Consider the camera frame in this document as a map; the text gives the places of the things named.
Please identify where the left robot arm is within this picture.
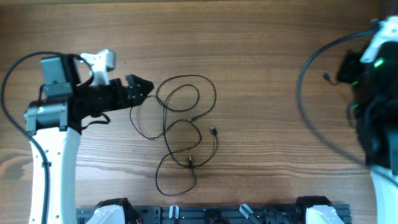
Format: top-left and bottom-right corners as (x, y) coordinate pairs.
(24, 49), (154, 223)

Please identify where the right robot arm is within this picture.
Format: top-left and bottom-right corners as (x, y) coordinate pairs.
(336, 42), (397, 224)

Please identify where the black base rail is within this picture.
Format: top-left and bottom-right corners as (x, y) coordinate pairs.
(74, 203), (352, 224)

